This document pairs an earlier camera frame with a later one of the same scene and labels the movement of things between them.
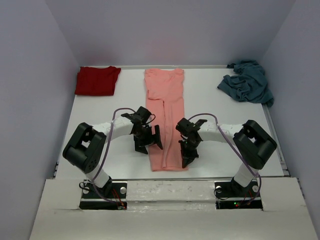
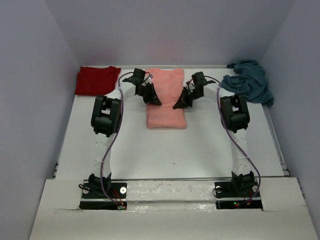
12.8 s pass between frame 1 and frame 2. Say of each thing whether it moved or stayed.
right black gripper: moved
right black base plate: stayed
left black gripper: moved
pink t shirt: moved
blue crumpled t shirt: stayed
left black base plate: stayed
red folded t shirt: stayed
